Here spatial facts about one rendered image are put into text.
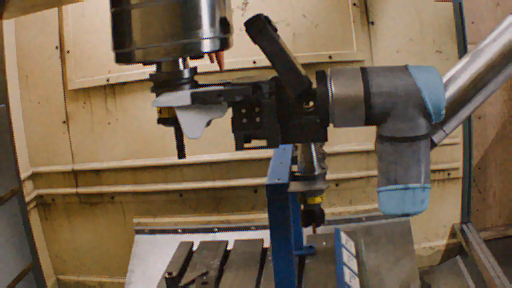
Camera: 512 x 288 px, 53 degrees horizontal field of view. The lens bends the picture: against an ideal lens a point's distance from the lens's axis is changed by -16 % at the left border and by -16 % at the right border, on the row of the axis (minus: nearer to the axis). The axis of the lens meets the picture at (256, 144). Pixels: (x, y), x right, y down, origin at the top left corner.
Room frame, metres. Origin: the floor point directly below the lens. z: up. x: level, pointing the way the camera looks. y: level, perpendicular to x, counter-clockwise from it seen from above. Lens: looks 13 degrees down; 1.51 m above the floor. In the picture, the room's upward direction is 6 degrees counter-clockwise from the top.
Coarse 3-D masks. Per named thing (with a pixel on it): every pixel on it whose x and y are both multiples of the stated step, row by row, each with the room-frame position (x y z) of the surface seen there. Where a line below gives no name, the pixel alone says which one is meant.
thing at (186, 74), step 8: (152, 72) 0.74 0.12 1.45; (160, 72) 0.73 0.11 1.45; (168, 72) 0.71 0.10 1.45; (176, 72) 0.72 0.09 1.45; (184, 72) 0.72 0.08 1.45; (192, 72) 0.73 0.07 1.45; (152, 80) 0.73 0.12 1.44; (160, 80) 0.72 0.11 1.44; (168, 80) 0.72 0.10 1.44; (176, 80) 0.72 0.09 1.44; (184, 80) 0.73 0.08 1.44; (192, 80) 0.75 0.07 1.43; (152, 88) 0.73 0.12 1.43; (160, 88) 0.72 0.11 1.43; (168, 88) 0.71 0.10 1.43; (176, 88) 0.72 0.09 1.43; (184, 88) 0.72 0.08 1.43
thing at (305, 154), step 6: (300, 144) 1.03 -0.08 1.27; (306, 144) 1.02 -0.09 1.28; (312, 144) 1.02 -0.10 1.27; (300, 150) 1.03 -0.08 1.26; (306, 150) 1.02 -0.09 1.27; (312, 150) 1.02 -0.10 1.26; (300, 156) 1.03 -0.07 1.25; (306, 156) 1.02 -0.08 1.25; (312, 156) 1.02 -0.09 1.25; (318, 156) 1.03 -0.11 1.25; (300, 162) 1.03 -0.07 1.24; (306, 162) 1.02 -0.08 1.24; (312, 162) 1.02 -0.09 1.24; (318, 162) 1.02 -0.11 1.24; (300, 168) 1.02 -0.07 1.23; (306, 168) 1.02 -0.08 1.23; (312, 168) 1.02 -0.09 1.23; (318, 168) 1.02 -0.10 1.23
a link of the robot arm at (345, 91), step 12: (336, 72) 0.71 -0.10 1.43; (348, 72) 0.70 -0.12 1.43; (360, 72) 0.70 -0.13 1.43; (336, 84) 0.69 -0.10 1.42; (348, 84) 0.69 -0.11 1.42; (360, 84) 0.69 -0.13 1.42; (336, 96) 0.69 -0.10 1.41; (348, 96) 0.69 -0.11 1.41; (360, 96) 0.68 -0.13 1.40; (336, 108) 0.69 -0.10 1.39; (348, 108) 0.69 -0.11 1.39; (360, 108) 0.68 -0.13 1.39; (336, 120) 0.69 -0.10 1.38; (348, 120) 0.69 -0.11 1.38; (360, 120) 0.69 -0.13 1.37
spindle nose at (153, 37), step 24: (120, 0) 0.68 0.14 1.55; (144, 0) 0.67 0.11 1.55; (168, 0) 0.67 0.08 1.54; (192, 0) 0.67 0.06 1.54; (216, 0) 0.70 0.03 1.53; (120, 24) 0.69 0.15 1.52; (144, 24) 0.67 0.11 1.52; (168, 24) 0.67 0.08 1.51; (192, 24) 0.67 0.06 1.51; (216, 24) 0.69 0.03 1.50; (120, 48) 0.69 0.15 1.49; (144, 48) 0.67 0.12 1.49; (168, 48) 0.67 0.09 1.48; (192, 48) 0.67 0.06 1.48; (216, 48) 0.69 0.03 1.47
